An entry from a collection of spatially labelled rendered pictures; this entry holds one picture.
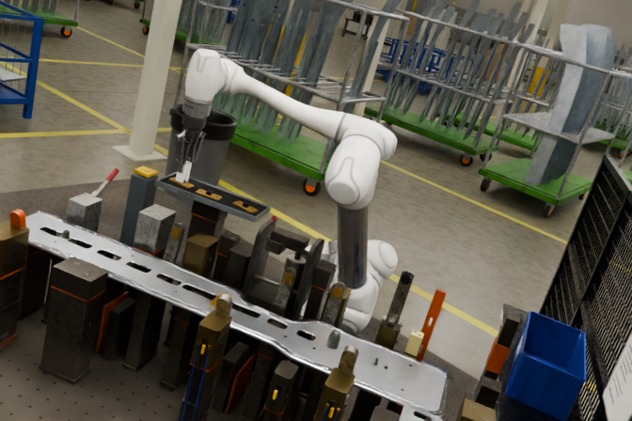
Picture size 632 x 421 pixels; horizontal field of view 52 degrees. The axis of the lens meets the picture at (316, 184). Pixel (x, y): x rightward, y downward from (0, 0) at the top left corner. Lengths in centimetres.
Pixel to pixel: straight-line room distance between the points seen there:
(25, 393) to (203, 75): 103
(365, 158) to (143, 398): 92
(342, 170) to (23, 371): 105
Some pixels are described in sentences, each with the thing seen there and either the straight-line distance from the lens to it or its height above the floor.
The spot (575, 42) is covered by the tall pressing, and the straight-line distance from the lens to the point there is 803.
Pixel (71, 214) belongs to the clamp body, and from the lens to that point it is 221.
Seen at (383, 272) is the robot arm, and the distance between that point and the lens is 236.
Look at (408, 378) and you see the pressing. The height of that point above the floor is 100.
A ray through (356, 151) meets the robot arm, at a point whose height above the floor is 148.
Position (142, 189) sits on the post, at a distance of 226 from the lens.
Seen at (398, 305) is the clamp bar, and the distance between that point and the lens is 188.
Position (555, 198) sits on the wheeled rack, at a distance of 776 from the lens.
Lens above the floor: 192
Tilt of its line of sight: 17 degrees down
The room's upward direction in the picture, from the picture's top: 15 degrees clockwise
